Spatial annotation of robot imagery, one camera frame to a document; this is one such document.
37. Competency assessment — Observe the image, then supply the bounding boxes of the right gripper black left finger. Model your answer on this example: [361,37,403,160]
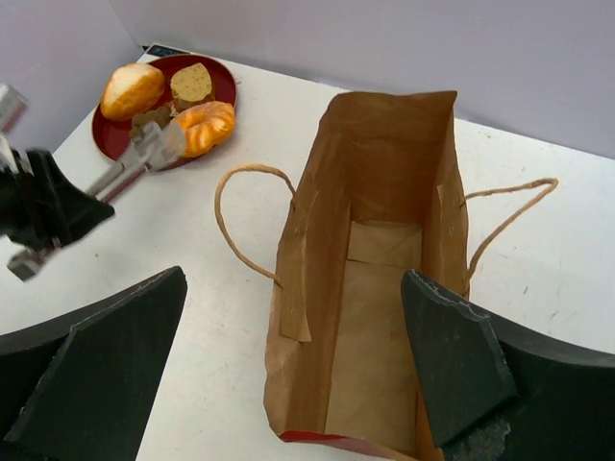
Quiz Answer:
[1,267,186,461]

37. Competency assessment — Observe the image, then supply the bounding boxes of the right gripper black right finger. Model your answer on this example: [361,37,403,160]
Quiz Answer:
[401,270,614,460]

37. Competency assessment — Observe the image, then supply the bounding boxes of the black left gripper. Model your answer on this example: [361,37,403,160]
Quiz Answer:
[1,138,114,249]

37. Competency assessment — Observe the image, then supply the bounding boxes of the stainless steel tongs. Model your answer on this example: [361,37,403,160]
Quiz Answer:
[7,122,185,281]

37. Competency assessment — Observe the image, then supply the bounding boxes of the orange ring doughnut bread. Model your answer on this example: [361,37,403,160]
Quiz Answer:
[171,101,235,158]

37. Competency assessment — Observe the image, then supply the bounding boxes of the red and brown paper bag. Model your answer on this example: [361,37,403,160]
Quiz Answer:
[214,89,559,461]

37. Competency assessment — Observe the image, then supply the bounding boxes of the white round bread roll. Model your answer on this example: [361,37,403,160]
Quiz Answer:
[100,62,165,122]

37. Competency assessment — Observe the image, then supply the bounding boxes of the tan sliced bread piece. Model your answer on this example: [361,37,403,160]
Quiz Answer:
[170,63,215,112]

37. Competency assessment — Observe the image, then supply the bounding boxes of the small brown chocolate croissant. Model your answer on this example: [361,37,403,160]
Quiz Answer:
[130,106,173,139]

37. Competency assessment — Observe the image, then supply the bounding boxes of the blue label sticker left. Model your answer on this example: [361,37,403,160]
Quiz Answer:
[145,44,183,58]

